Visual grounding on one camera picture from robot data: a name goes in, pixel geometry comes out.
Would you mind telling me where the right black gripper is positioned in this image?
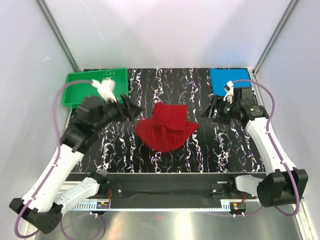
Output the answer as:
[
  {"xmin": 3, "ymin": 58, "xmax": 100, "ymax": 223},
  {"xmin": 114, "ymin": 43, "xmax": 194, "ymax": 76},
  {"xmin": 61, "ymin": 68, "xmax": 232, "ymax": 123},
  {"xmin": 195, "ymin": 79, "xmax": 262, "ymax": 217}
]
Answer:
[{"xmin": 200, "ymin": 95, "xmax": 239, "ymax": 126}]

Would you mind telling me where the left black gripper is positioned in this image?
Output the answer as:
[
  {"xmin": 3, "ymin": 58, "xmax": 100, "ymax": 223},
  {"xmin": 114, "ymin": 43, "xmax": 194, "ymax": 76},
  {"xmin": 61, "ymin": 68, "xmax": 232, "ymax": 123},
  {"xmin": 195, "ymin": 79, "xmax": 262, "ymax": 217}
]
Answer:
[{"xmin": 93, "ymin": 94, "xmax": 145, "ymax": 132}]

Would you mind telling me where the red t shirt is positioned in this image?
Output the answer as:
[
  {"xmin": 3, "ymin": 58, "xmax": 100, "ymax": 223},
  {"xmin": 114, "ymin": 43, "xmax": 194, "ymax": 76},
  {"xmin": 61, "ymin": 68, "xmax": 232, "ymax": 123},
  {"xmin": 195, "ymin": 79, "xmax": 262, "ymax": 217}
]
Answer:
[{"xmin": 135, "ymin": 102, "xmax": 199, "ymax": 153}]

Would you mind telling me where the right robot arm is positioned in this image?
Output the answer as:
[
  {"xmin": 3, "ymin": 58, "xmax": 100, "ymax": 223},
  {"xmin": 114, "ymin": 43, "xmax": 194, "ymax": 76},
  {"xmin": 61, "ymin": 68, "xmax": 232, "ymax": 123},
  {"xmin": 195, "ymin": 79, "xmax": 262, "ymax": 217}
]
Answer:
[{"xmin": 202, "ymin": 86, "xmax": 309, "ymax": 208}]

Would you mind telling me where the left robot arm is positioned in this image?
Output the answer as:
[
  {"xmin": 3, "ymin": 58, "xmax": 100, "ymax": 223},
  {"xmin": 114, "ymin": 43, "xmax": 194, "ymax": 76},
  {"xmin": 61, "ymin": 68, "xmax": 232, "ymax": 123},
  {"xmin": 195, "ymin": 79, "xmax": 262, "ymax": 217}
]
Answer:
[{"xmin": 9, "ymin": 94, "xmax": 143, "ymax": 234}]

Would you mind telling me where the folded blue t shirt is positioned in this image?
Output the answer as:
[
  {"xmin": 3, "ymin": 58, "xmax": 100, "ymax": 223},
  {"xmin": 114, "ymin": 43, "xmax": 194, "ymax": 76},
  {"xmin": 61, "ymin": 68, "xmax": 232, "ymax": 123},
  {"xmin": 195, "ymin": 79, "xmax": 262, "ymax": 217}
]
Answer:
[{"xmin": 209, "ymin": 68, "xmax": 250, "ymax": 97}]

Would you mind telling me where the green plastic tray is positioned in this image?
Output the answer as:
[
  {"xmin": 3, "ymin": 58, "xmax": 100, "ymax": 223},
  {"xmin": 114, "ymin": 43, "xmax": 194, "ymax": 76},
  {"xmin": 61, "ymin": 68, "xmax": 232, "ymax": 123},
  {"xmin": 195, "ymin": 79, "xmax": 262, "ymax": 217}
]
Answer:
[{"xmin": 62, "ymin": 68, "xmax": 129, "ymax": 109}]

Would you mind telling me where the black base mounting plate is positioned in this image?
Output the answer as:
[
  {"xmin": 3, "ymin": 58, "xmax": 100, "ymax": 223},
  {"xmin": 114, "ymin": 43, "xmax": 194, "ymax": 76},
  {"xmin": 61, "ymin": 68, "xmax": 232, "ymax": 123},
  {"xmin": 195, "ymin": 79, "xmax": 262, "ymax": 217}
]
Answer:
[{"xmin": 106, "ymin": 173, "xmax": 253, "ymax": 211}]

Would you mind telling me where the right small connector board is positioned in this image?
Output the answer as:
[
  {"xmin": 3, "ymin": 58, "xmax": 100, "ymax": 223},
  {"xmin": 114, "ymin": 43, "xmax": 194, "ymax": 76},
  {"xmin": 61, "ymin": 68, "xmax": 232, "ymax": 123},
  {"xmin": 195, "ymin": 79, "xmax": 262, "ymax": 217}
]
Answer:
[{"xmin": 230, "ymin": 202, "xmax": 247, "ymax": 212}]

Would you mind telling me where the small connector board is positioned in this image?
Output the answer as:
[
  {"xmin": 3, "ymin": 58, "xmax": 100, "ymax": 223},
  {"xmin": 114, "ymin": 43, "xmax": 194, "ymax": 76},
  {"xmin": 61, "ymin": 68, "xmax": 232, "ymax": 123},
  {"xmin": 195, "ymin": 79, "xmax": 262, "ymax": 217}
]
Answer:
[
  {"xmin": 96, "ymin": 201, "xmax": 110, "ymax": 209},
  {"xmin": 230, "ymin": 202, "xmax": 247, "ymax": 212}
]

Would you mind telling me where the left small connector board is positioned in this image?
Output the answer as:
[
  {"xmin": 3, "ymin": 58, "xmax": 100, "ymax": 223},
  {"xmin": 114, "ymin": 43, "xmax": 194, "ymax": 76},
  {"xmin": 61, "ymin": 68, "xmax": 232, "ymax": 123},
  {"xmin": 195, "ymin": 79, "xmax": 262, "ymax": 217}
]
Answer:
[{"xmin": 96, "ymin": 201, "xmax": 110, "ymax": 209}]

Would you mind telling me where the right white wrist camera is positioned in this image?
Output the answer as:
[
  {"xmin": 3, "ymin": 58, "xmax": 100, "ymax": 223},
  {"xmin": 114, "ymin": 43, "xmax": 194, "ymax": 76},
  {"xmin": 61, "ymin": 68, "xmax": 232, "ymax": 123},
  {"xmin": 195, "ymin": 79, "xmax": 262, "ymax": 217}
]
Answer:
[{"xmin": 223, "ymin": 80, "xmax": 234, "ymax": 104}]

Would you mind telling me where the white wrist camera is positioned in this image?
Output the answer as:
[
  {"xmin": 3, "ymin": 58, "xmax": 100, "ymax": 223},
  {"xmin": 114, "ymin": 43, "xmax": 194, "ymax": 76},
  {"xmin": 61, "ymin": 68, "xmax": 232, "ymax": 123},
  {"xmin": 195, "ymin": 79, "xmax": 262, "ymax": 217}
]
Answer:
[
  {"xmin": 91, "ymin": 78, "xmax": 118, "ymax": 103},
  {"xmin": 223, "ymin": 80, "xmax": 234, "ymax": 104}
]

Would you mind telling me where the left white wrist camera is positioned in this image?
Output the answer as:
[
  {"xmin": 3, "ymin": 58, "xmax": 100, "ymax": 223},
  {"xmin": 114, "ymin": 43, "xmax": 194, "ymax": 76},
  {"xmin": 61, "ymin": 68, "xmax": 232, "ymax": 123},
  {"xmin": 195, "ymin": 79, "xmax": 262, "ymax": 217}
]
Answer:
[{"xmin": 91, "ymin": 78, "xmax": 118, "ymax": 103}]

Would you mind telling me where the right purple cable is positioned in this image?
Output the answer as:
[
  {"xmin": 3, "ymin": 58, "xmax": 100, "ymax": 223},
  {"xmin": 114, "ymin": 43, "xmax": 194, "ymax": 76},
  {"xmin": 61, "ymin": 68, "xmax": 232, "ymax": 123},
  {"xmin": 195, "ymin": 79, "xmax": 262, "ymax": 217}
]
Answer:
[{"xmin": 231, "ymin": 79, "xmax": 301, "ymax": 216}]

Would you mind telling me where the purple cable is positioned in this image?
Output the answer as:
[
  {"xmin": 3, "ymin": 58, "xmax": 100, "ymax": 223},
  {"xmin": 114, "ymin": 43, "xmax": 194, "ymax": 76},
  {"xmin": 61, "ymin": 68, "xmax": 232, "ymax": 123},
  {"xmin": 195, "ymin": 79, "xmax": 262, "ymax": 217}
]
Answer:
[
  {"xmin": 231, "ymin": 79, "xmax": 301, "ymax": 216},
  {"xmin": 14, "ymin": 79, "xmax": 107, "ymax": 240}
]

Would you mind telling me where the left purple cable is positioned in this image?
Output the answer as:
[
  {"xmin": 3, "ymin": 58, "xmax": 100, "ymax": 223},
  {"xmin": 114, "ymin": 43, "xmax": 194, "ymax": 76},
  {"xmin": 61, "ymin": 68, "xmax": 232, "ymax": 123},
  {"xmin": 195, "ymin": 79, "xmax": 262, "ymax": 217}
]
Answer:
[{"xmin": 14, "ymin": 79, "xmax": 107, "ymax": 240}]

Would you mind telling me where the right aluminium corner post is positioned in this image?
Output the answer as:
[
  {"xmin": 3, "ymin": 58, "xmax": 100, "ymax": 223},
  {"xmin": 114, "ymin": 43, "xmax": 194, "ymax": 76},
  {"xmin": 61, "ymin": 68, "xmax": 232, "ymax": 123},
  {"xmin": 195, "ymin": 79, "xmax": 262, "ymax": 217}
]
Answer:
[{"xmin": 252, "ymin": 0, "xmax": 300, "ymax": 75}]

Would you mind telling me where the aluminium corner post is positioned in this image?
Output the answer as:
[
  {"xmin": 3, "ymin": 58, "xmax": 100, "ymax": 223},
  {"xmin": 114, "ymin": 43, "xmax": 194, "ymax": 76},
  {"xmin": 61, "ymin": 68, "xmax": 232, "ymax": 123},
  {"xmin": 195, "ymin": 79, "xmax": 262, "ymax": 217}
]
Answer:
[
  {"xmin": 35, "ymin": 0, "xmax": 81, "ymax": 72},
  {"xmin": 252, "ymin": 0, "xmax": 300, "ymax": 75}
]

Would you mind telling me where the left aluminium corner post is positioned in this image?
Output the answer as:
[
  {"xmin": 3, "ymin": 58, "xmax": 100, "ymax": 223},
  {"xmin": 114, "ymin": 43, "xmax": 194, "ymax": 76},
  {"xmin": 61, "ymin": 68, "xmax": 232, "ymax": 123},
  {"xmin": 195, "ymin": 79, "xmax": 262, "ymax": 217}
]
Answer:
[{"xmin": 35, "ymin": 0, "xmax": 81, "ymax": 72}]

